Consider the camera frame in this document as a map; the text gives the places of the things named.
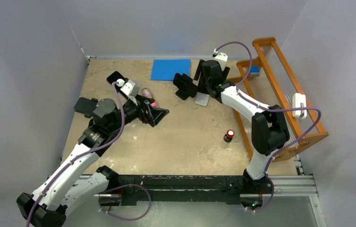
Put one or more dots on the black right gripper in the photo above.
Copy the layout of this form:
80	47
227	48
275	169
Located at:
199	70

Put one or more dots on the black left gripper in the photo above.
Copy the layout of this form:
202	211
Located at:
153	114

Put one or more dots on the black phone purple edge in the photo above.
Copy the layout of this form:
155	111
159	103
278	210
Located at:
115	76

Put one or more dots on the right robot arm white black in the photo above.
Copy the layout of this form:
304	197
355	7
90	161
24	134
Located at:
269	131

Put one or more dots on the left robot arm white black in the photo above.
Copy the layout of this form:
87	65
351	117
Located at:
49	205

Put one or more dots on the white silver phone stand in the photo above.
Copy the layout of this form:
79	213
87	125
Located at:
202	99

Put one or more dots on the black phone on folding stand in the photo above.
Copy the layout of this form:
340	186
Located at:
183	81

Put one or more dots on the black folding phone stand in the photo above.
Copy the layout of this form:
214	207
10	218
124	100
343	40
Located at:
182	94

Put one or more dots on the pink patterned bottle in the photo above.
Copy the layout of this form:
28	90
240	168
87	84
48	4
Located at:
146	92

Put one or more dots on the blue foam mat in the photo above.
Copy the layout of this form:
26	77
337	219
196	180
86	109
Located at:
165	69

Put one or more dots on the blue sponge block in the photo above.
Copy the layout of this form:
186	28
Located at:
254	71

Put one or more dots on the orange wooden rack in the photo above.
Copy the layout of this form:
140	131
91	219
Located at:
276	85

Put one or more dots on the red black emergency button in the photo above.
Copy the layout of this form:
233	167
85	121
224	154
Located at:
229	136

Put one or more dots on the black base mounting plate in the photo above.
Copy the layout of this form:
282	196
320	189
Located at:
229	189

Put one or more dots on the white clip on rack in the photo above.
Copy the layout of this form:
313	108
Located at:
299	103

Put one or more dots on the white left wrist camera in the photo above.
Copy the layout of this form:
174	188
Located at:
128	88

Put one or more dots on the aluminium frame rail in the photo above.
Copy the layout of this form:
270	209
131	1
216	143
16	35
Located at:
300	185

